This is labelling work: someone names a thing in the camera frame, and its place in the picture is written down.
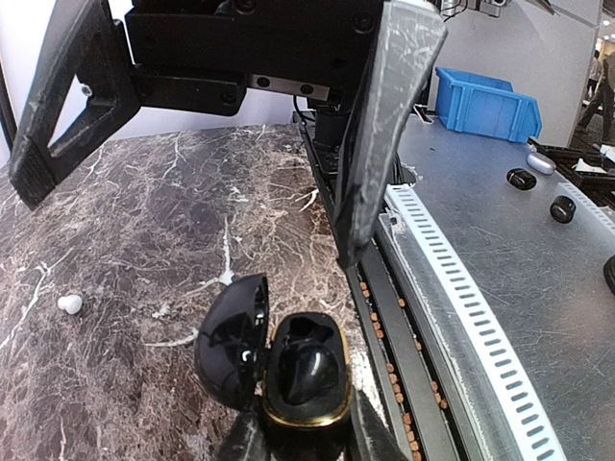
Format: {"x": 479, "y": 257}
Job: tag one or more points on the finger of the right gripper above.
{"x": 408, "y": 40}
{"x": 80, "y": 96}

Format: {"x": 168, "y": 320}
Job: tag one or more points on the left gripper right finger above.
{"x": 369, "y": 438}

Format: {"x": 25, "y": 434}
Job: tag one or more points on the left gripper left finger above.
{"x": 245, "y": 441}

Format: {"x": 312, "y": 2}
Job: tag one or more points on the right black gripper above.
{"x": 202, "y": 56}

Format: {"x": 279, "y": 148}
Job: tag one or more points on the black round charging case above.
{"x": 236, "y": 356}

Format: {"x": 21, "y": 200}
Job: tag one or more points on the black stem earbud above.
{"x": 307, "y": 372}

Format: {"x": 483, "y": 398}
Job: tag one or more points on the black case on bench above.
{"x": 521, "y": 179}
{"x": 563, "y": 209}

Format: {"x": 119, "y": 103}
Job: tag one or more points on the silver case on bench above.
{"x": 541, "y": 163}

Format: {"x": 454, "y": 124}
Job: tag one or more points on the blue plastic bin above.
{"x": 480, "y": 105}

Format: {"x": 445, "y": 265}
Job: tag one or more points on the white bud earbud right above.
{"x": 71, "y": 304}

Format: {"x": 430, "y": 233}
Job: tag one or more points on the black front table rail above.
{"x": 394, "y": 360}

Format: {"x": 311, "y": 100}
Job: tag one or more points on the white slotted cable duct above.
{"x": 505, "y": 410}

